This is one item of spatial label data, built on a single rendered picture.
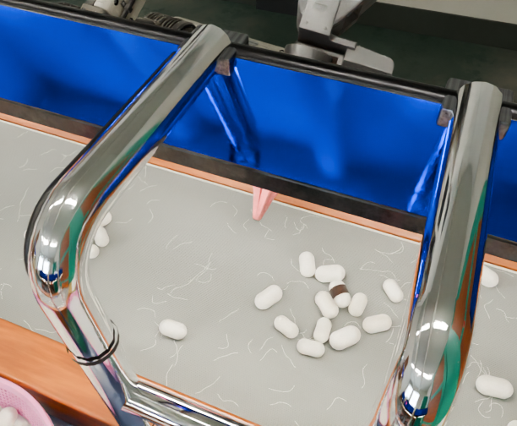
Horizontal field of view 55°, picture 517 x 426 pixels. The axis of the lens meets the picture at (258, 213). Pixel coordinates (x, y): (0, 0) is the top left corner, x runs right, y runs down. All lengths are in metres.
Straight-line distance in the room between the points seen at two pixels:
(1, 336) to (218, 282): 0.25
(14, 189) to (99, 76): 0.48
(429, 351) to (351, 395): 0.40
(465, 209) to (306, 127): 0.11
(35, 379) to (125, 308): 0.12
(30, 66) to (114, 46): 0.07
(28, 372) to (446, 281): 0.48
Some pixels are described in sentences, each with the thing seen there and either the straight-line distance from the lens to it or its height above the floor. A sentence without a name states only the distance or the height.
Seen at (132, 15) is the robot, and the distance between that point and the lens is 1.13.
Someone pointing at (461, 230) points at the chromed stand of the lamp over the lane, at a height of 1.12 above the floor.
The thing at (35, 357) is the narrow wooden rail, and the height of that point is 0.77.
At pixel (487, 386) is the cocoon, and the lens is 0.59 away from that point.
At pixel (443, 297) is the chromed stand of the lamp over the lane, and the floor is 1.12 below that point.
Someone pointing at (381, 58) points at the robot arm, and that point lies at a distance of 0.60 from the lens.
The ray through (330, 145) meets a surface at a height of 1.08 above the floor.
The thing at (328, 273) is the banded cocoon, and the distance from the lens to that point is 0.61.
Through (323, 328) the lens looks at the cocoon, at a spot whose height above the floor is 0.76.
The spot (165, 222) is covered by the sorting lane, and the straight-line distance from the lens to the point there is 0.69.
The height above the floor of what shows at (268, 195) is 0.85.
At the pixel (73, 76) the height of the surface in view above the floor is 1.08.
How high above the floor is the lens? 1.27
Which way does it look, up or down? 50 degrees down
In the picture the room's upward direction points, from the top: straight up
